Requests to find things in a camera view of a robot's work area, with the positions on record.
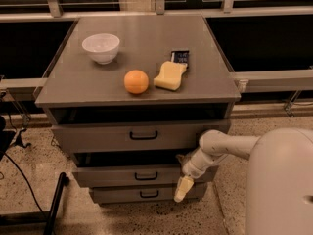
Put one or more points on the grey top drawer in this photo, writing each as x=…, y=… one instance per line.
x=134, y=136

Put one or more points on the grey drawer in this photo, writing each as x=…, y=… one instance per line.
x=134, y=136
x=131, y=194
x=122, y=176

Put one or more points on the black clamp on left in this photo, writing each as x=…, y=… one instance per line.
x=9, y=138

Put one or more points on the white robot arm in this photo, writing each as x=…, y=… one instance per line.
x=279, y=184

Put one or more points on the orange ball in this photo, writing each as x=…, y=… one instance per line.
x=136, y=82

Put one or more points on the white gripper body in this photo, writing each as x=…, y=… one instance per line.
x=190, y=170

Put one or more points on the grey drawer cabinet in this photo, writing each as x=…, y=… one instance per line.
x=81, y=91

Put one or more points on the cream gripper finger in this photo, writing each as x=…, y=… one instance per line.
x=184, y=185
x=182, y=159

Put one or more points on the dark blue snack packet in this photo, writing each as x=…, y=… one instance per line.
x=180, y=58

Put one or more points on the white ceramic bowl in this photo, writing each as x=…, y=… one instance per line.
x=102, y=48

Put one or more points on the metal window railing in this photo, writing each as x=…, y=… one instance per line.
x=267, y=50

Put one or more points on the yellow sponge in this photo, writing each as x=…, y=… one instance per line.
x=170, y=75

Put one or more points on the grey bottom drawer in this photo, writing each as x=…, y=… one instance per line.
x=131, y=194

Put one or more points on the black stand leg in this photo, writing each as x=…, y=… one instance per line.
x=46, y=217

